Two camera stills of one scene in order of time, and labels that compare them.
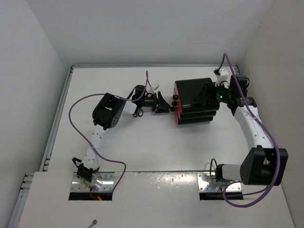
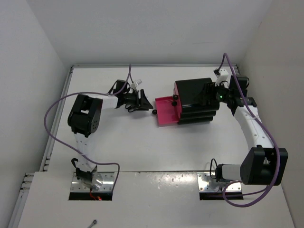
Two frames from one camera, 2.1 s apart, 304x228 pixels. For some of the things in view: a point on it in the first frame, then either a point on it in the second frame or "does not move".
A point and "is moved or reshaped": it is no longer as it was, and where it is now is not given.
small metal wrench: x=94 y=222 does not move
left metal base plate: x=108 y=184 does not move
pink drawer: x=178 y=110 is moved or reshaped
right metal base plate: x=206 y=183 does not move
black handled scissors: x=138 y=112 is moved or reshaped
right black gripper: x=207 y=92 does not move
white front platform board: x=150 y=200 does not move
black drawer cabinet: x=194 y=110 does not move
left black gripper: x=159 y=105 to x=142 y=103
